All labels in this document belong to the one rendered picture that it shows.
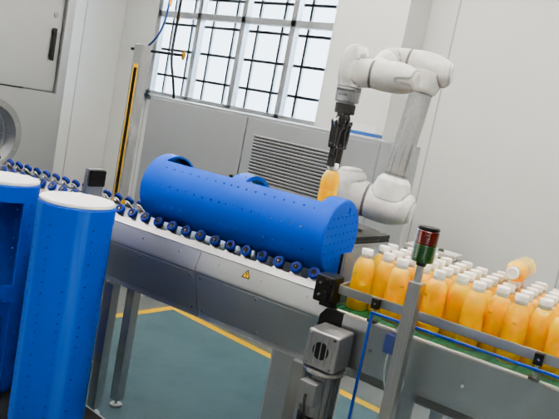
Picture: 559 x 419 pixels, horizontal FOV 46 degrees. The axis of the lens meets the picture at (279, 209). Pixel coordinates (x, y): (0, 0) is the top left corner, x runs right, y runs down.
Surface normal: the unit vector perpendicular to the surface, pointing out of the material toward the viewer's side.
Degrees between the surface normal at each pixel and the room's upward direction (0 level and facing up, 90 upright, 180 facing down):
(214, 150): 90
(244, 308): 109
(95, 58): 90
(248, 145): 90
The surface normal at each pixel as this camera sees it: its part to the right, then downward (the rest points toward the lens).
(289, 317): -0.55, 0.36
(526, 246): -0.63, -0.01
